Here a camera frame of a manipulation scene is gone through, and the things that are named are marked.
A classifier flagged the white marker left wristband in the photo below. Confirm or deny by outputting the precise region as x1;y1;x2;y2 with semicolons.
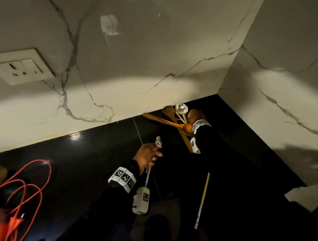
108;167;137;193

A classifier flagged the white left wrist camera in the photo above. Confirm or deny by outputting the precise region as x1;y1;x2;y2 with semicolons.
132;186;151;215

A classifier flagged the person's left hand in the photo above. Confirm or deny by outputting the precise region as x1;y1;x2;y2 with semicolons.
132;143;163;175

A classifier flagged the person's right hand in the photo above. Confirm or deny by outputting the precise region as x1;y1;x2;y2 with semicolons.
187;109;207;125

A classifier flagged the steel ladle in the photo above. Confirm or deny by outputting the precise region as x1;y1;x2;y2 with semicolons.
175;103;189;124

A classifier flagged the white wall socket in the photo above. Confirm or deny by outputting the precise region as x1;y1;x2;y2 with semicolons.
0;48;55;86

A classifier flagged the wooden spoon with long handle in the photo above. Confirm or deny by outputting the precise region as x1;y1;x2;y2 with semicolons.
142;113;194;136

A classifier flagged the steel spoons bundle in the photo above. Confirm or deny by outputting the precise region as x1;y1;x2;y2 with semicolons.
145;136;162;174

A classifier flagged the yellow and white thin rod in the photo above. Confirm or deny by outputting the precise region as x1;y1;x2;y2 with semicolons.
194;171;211;230

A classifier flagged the orange cable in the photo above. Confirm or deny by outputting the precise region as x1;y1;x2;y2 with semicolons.
0;159;52;241

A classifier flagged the white marker right wristband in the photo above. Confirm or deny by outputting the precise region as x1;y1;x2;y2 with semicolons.
190;119;212;154

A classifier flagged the white marker wristband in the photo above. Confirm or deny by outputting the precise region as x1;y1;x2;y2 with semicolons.
108;167;137;193
190;119;212;154

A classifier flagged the person's right forearm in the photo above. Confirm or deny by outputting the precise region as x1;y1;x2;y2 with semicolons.
192;124;318;241

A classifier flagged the wooden spatula spoon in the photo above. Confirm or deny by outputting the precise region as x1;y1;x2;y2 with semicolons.
162;105;194;153

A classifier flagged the person's left forearm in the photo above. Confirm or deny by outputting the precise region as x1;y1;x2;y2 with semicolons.
57;160;141;241

